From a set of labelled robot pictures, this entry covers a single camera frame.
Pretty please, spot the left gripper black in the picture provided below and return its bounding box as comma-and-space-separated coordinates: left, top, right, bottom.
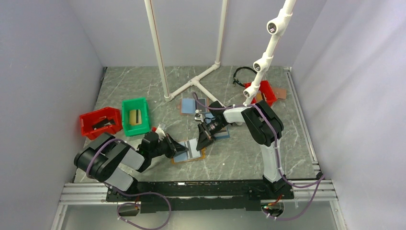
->
150, 133, 189, 159

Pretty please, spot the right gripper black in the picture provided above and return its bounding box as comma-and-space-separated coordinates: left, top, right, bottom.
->
196, 120, 226, 152

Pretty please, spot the orange card holder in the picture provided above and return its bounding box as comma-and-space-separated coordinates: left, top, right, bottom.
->
171, 138, 206, 164

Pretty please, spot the grey striped credit card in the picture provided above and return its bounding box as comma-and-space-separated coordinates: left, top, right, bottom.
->
185, 138, 202, 160

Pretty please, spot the dark grey credit card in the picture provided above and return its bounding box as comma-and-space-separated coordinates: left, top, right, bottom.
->
92, 118, 115, 130

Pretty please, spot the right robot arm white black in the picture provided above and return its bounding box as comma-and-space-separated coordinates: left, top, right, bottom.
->
196, 100, 286, 199

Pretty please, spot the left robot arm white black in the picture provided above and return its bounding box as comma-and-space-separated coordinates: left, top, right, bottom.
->
74, 131, 189, 201

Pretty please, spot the blue open card holder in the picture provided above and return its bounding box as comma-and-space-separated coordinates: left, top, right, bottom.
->
203, 112, 230, 139

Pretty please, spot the beige card in green bin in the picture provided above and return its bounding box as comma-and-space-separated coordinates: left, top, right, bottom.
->
129, 109, 142, 126

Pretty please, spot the brown flat card holder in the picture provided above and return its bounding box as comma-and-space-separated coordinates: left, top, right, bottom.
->
272, 88, 287, 100

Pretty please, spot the green plastic bin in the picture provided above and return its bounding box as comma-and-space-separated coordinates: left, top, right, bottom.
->
122, 97, 151, 137

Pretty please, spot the right red plastic bin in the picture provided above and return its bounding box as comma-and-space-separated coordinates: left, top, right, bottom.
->
243, 80, 277, 106

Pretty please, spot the red plastic bin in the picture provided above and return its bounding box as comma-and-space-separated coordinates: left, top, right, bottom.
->
79, 107, 123, 140
243, 80, 277, 106

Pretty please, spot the left red plastic bin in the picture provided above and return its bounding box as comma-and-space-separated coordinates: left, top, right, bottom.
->
79, 107, 123, 140

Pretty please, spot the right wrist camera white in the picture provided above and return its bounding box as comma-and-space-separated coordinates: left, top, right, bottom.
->
194, 110, 205, 122

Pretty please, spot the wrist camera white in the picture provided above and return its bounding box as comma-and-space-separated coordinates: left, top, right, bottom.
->
194, 110, 205, 122
151, 123, 166, 139

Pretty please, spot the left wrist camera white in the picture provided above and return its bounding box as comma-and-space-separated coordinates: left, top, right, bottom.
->
151, 123, 166, 139

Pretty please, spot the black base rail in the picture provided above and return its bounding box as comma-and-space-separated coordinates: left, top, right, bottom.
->
106, 179, 294, 214

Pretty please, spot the white pvc pipe frame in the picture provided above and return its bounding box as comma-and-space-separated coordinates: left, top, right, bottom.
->
144, 0, 228, 102

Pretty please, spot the black cable loop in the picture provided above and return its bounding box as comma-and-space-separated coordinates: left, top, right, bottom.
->
233, 67, 258, 88

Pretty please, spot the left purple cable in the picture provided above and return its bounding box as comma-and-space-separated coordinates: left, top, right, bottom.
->
86, 138, 173, 230

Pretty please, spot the white pvc camera mast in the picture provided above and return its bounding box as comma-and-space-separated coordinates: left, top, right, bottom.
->
243, 0, 296, 105

